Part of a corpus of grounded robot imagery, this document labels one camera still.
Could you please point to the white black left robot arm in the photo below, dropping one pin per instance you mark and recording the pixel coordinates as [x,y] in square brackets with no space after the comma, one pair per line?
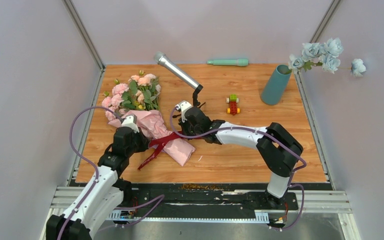
[103,193]

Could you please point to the black microphone tripod stand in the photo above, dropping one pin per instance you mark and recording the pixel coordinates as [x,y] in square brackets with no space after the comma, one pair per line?
[195,101]

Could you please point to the light blue artificial flowers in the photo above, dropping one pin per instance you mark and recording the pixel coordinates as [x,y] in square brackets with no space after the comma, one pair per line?
[317,54]

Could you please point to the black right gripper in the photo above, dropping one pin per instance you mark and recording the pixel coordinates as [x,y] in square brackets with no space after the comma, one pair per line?
[184,126]

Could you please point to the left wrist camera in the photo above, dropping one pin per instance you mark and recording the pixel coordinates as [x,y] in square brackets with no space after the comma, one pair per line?
[130,121]

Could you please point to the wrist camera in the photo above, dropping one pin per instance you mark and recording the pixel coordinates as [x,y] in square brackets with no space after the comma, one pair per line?
[183,107]
[130,121]

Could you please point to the silver microphone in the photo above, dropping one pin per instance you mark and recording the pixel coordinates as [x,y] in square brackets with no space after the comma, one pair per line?
[162,60]

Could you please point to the mint green toy microphone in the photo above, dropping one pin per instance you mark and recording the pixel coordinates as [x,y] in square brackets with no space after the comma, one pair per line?
[237,62]

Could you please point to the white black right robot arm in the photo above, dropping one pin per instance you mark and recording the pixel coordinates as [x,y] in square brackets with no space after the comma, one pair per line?
[277,147]

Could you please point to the toy brick car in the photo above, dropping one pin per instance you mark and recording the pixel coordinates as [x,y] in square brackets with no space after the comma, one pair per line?
[232,102]

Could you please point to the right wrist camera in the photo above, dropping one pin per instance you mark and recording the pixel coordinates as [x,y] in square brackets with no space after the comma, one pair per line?
[183,107]

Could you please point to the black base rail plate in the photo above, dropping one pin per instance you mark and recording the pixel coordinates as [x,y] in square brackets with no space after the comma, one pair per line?
[207,202]

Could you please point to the teal cylindrical vase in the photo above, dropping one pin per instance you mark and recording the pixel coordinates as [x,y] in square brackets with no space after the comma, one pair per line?
[276,85]

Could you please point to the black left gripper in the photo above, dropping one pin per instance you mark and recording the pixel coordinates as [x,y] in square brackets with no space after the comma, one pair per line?
[145,141]

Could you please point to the dark red printed ribbon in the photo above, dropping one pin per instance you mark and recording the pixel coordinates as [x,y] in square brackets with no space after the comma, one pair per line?
[160,143]

